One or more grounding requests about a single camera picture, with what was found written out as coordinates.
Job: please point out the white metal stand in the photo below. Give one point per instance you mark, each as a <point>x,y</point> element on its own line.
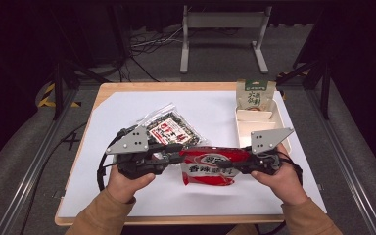
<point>223,20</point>

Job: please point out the clear seaweed packet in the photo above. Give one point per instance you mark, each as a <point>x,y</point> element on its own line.
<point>176,130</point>

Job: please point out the white divided container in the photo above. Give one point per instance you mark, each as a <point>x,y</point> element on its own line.
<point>254,125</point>

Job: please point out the red seasoning packet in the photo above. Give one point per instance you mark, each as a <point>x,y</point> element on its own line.
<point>209,174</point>

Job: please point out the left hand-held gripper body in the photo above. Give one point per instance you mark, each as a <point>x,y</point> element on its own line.
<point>133,141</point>

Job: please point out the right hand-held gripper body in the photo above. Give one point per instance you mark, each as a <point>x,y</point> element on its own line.
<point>267,138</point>

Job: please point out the person's left hand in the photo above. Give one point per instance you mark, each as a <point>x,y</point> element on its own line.
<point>127,186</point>

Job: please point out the person's right hand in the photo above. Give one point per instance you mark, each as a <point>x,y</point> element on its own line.
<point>284,184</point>

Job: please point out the yellow and black floor tape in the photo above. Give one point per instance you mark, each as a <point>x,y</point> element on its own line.
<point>47,98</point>

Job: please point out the aluminium floor rail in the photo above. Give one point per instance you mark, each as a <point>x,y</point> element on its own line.
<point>29,178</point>
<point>349,178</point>

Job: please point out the white table sheet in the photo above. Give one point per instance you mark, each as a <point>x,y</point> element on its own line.
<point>209,104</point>

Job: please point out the beige and green seasoning packet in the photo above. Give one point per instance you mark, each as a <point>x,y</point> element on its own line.
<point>256,94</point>

